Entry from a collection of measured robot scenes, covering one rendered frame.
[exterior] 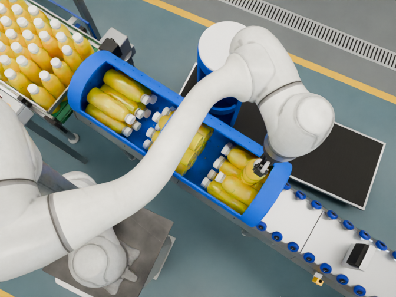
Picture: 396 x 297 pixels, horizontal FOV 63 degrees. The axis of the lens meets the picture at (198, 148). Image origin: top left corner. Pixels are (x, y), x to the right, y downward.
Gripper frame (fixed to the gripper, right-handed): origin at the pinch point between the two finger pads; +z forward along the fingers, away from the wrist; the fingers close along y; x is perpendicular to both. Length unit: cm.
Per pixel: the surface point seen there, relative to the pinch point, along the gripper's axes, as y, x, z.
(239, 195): -7.8, -0.9, 24.4
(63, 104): -12, 90, 50
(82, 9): 35, 117, 52
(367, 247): 3, -51, 30
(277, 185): 0.5, -9.3, 14.7
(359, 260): -2, -51, 30
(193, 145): -2.1, 23.2, 20.0
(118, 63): 9, 66, 19
